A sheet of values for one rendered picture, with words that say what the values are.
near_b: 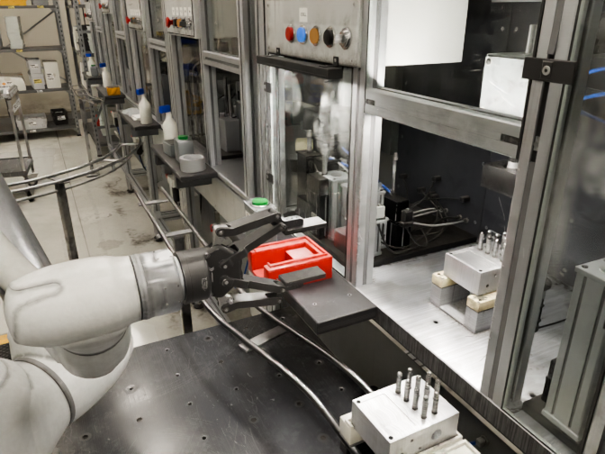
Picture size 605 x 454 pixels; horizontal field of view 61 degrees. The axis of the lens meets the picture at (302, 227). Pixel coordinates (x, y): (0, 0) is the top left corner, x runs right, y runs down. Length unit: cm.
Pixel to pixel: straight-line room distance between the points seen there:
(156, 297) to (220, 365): 62
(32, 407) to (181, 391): 38
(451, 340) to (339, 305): 23
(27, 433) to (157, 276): 38
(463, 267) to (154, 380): 74
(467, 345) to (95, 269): 65
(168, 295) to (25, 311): 17
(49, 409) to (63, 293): 35
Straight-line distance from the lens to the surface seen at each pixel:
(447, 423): 83
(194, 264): 71
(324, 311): 105
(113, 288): 68
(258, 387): 123
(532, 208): 73
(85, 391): 104
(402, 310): 107
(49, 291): 69
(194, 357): 134
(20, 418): 95
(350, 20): 102
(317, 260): 113
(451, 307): 110
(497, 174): 101
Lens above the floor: 147
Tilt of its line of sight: 23 degrees down
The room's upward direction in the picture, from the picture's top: straight up
